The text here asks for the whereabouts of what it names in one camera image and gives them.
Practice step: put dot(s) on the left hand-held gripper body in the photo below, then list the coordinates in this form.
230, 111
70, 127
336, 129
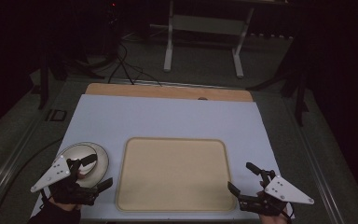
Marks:
56, 172

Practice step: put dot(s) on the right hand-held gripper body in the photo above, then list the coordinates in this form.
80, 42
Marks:
284, 191

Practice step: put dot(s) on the white round plate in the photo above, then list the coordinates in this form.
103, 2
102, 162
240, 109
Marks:
101, 161

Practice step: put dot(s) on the person's right hand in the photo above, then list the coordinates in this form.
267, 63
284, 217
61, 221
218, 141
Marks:
270, 219

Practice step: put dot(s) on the person's left hand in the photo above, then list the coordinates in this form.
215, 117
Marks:
65, 207

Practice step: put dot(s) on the black rectangular floor plate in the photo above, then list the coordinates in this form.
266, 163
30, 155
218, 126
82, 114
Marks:
56, 115

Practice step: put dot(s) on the beige rectangular tray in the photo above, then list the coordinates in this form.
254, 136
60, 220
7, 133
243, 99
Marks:
174, 174

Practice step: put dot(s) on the light blue table mat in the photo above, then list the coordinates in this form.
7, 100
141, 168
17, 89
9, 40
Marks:
167, 118

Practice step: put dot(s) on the black metal stand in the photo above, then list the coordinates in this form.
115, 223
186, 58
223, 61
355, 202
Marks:
298, 87
44, 77

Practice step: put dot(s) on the wooden table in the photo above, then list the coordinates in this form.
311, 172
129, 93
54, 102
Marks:
167, 91

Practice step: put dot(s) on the black computer tower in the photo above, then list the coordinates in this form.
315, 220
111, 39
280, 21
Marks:
112, 28

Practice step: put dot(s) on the white metal stand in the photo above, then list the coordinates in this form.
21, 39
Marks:
208, 25

